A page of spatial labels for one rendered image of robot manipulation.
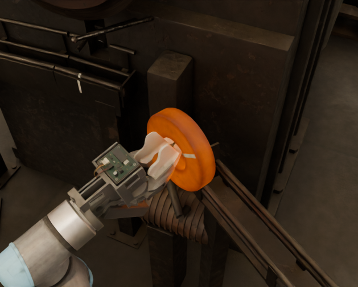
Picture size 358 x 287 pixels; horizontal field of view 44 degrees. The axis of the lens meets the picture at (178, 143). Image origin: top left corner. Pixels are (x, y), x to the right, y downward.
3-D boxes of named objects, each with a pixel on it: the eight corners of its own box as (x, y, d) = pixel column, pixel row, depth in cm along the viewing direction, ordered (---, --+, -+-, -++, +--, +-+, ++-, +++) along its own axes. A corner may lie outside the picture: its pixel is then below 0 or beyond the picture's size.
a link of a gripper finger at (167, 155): (190, 132, 71) (147, 168, 69) (196, 151, 76) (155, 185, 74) (178, 122, 73) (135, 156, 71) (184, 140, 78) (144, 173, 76)
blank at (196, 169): (180, 179, 88) (167, 187, 87) (149, 108, 84) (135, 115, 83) (228, 187, 75) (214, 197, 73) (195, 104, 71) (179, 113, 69)
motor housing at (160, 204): (159, 258, 155) (153, 160, 115) (218, 283, 148) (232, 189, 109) (142, 290, 147) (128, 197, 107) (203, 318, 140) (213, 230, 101)
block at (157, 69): (167, 117, 122) (165, 45, 104) (193, 126, 120) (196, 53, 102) (149, 143, 115) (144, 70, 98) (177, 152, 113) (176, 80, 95)
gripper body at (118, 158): (147, 166, 68) (84, 218, 65) (159, 190, 75) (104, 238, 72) (118, 137, 71) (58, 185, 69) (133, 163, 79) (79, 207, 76)
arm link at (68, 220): (83, 256, 71) (58, 222, 76) (105, 237, 72) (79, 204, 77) (64, 241, 65) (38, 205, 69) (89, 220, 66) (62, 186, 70)
